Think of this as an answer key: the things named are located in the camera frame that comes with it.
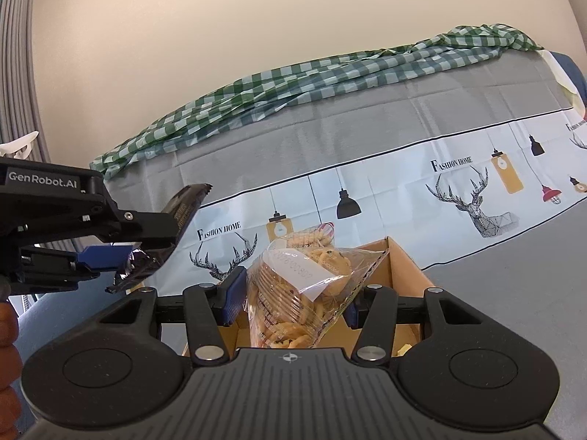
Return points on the clear bag of twisted biscuits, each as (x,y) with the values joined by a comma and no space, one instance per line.
(293,302)

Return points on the pale yellow cloth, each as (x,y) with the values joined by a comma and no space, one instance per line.
(566,90)

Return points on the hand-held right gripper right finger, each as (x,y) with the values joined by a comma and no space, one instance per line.
(353,314)

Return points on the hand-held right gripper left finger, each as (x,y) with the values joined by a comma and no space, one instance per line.
(233,295)

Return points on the grey printed bed sheet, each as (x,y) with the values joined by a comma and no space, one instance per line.
(481,284)

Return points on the black biscuit packet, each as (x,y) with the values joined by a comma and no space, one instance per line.
(183,206)

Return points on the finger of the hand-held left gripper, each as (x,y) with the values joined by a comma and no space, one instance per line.
(103,256)
(146,229)

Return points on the grey curtain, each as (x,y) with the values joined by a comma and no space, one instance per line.
(18,78)

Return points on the brown cardboard box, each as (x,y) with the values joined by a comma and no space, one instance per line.
(408,279)

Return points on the green checked cloth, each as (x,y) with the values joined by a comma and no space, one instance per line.
(321,73)

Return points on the person's left hand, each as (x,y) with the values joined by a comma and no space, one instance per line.
(8,357)

